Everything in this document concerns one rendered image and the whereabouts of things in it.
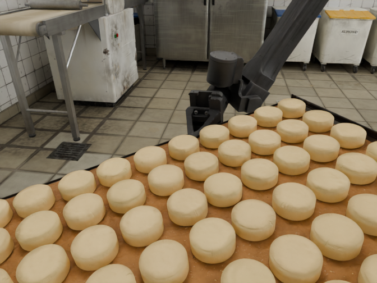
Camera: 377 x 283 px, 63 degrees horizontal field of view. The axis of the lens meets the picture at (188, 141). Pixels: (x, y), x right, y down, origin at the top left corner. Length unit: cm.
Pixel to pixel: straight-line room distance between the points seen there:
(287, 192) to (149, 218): 17
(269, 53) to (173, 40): 356
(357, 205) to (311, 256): 9
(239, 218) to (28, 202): 27
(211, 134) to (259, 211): 18
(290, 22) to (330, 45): 388
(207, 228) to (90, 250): 13
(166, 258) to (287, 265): 12
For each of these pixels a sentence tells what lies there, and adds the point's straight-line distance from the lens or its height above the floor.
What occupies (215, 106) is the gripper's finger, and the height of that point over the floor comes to 101.
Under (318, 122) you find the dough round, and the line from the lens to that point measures 55.
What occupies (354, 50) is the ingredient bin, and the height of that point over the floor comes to 31.
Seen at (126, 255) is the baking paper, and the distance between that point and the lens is 37.
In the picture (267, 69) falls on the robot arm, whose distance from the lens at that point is 69.
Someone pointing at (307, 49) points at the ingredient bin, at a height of 30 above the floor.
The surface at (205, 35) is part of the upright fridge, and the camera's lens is 415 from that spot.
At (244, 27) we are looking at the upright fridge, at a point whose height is 59.
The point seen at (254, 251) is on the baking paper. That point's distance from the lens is 36.
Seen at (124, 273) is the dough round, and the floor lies 97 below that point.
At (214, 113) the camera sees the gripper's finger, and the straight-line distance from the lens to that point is 57.
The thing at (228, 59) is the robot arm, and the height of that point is 107.
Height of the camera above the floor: 123
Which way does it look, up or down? 29 degrees down
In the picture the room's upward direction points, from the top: straight up
